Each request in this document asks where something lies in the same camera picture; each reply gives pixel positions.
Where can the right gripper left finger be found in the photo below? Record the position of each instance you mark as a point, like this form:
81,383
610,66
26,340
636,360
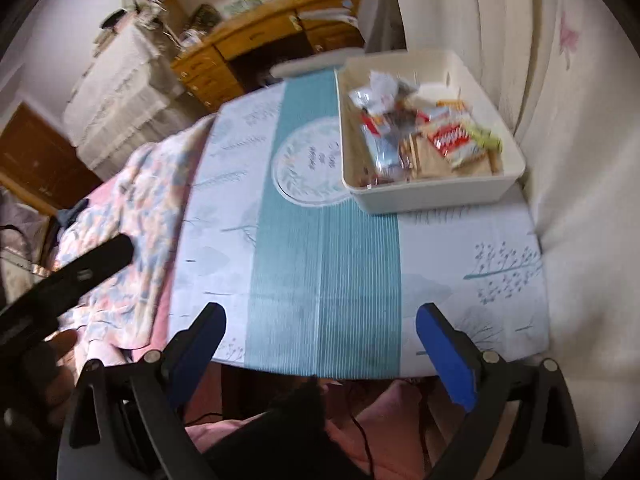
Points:
125,421

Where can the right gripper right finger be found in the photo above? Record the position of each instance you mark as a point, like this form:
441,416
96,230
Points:
544,440

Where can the white snack wrapper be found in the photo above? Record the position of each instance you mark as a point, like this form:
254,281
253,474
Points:
382,94

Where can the person's left hand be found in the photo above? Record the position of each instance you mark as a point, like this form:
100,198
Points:
35,385

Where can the teal white patterned tablecloth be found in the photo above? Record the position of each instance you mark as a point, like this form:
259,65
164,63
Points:
313,285

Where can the white lace cloth cover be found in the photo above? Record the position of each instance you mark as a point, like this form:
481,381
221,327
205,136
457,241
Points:
129,96

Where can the brown cracker pack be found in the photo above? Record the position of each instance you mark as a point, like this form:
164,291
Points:
423,162

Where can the red white cookie packet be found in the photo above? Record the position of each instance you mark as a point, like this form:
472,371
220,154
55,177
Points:
454,143

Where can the white plastic storage bin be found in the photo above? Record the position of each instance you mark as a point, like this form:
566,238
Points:
418,131

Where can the blue snack packet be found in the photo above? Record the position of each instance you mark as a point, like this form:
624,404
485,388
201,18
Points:
384,152

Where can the white sofa cover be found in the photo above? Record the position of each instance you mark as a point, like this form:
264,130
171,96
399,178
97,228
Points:
564,75

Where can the wooden desk with drawers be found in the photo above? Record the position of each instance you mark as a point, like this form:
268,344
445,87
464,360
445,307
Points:
236,57

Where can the grey office chair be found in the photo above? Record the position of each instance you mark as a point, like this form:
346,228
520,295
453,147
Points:
377,27

